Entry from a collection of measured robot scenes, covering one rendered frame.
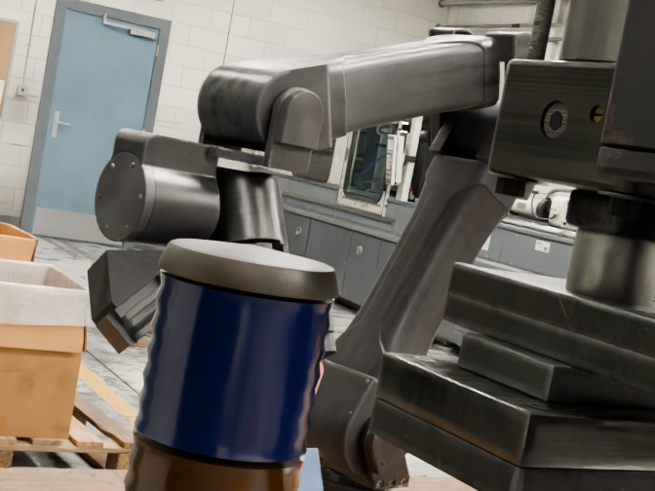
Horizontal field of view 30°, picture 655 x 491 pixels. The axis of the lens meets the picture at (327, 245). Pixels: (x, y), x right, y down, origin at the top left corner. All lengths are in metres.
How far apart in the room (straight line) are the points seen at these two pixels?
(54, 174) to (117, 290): 10.83
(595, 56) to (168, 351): 0.29
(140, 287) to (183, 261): 0.52
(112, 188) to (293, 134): 0.12
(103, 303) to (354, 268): 9.17
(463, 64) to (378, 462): 0.30
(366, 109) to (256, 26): 11.33
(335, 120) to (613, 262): 0.37
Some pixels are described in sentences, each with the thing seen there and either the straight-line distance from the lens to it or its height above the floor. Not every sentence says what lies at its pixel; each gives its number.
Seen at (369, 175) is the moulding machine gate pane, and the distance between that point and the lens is 9.90.
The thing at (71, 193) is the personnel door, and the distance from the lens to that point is 11.65.
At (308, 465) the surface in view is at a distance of 0.81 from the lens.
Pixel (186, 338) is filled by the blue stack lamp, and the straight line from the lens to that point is 0.25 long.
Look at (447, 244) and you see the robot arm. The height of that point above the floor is 1.17.
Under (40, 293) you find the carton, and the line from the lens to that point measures 4.01.
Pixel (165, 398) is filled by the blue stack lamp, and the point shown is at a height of 1.16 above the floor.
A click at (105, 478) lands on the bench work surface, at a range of 1.13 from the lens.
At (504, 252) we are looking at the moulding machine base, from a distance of 8.23.
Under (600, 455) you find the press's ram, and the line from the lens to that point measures 0.48.
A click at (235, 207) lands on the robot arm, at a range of 0.81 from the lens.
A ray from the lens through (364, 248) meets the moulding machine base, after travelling 9.83.
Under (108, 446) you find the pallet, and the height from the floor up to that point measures 0.12.
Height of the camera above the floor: 1.22
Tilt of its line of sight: 4 degrees down
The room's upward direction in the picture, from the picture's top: 10 degrees clockwise
